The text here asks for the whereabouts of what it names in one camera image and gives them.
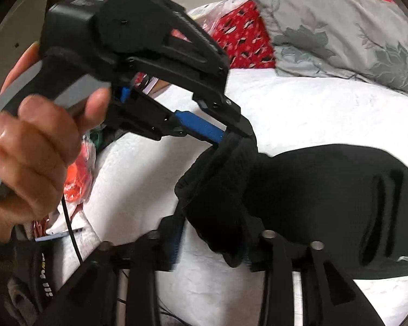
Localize orange item in plastic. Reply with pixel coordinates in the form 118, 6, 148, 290
63, 136, 96, 205

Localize clear plastic bag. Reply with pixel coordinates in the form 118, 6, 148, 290
188, 0, 256, 42

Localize grey floral pillow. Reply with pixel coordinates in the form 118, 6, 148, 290
253, 0, 408, 94

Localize person's left hand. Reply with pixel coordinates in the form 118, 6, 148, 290
0, 40, 111, 245

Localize black pants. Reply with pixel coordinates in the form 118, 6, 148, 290
175, 133, 408, 279

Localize red patterned quilt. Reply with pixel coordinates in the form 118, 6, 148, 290
216, 0, 393, 68

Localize white quilted bedspread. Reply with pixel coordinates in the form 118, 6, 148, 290
54, 69, 408, 325

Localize black cable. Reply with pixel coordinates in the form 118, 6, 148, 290
60, 194, 85, 266

